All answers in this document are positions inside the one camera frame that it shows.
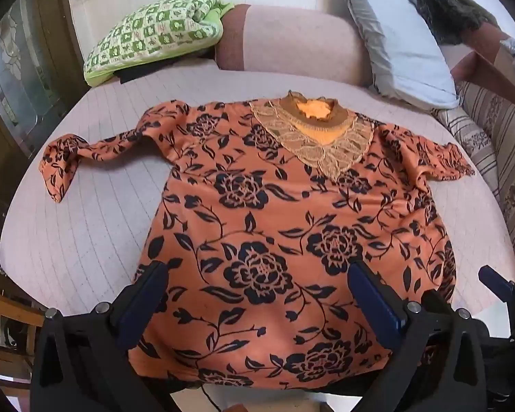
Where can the wooden chair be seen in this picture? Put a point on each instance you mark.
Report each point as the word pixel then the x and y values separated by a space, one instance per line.
pixel 8 330

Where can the grey-blue pillow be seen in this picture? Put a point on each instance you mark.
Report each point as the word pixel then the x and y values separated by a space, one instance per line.
pixel 399 38

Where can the pink quilted bed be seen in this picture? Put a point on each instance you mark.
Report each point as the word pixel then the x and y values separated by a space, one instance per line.
pixel 94 214

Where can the dark furry cloth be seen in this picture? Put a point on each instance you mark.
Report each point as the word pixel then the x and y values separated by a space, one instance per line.
pixel 450 10

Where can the orange floral blouse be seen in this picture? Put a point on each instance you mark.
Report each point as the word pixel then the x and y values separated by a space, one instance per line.
pixel 266 244

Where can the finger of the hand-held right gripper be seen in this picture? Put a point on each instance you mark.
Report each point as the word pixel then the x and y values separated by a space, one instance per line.
pixel 495 285

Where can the patterned glass window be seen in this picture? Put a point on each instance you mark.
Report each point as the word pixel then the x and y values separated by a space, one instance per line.
pixel 21 77

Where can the green patterned pillow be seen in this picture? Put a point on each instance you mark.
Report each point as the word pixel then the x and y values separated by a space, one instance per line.
pixel 154 34

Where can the pink bolster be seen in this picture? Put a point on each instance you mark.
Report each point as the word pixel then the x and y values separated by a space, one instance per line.
pixel 292 43

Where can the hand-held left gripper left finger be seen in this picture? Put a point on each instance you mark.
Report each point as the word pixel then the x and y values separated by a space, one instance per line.
pixel 140 307

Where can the striped floral cushion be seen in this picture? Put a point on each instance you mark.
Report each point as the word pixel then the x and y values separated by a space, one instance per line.
pixel 493 146

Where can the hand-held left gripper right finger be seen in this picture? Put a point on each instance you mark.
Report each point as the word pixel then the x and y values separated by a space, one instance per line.
pixel 375 304

